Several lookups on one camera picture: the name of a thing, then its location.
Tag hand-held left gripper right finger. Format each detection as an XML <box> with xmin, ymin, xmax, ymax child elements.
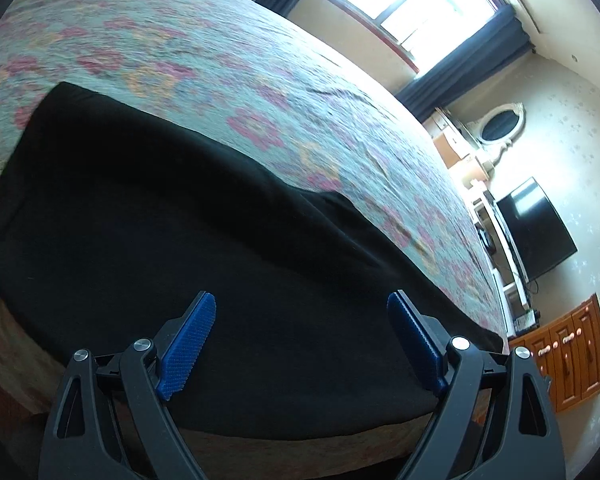
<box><xmin>386</xmin><ymin>290</ymin><xmax>567</xmax><ymax>480</ymax></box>

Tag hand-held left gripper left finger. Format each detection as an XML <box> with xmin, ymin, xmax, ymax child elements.
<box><xmin>37</xmin><ymin>291</ymin><xmax>217</xmax><ymax>480</ymax></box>

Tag black pants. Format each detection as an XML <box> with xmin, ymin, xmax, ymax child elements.
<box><xmin>0</xmin><ymin>81</ymin><xmax>504</xmax><ymax>441</ymax></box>

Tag small black box device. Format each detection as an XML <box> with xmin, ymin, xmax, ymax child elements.
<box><xmin>511</xmin><ymin>310</ymin><xmax>542</xmax><ymax>335</ymax></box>

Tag white television stand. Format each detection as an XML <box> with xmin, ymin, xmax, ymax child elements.
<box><xmin>471</xmin><ymin>180</ymin><xmax>532</xmax><ymax>322</ymax></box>

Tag orange wooden cabinet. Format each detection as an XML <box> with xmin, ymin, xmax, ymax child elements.
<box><xmin>508</xmin><ymin>293</ymin><xmax>600</xmax><ymax>414</ymax></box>

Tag black flat television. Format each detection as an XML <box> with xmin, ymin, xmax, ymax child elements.
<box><xmin>495</xmin><ymin>176</ymin><xmax>579</xmax><ymax>283</ymax></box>

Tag light wooden dresser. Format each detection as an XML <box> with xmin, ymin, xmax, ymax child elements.
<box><xmin>424</xmin><ymin>106</ymin><xmax>483</xmax><ymax>172</ymax></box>

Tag floral bedspread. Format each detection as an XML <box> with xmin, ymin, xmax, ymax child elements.
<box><xmin>0</xmin><ymin>0</ymin><xmax>512</xmax><ymax>468</ymax></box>

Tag oval mirror white frame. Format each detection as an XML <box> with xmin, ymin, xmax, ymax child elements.
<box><xmin>472</xmin><ymin>101</ymin><xmax>527</xmax><ymax>181</ymax></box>

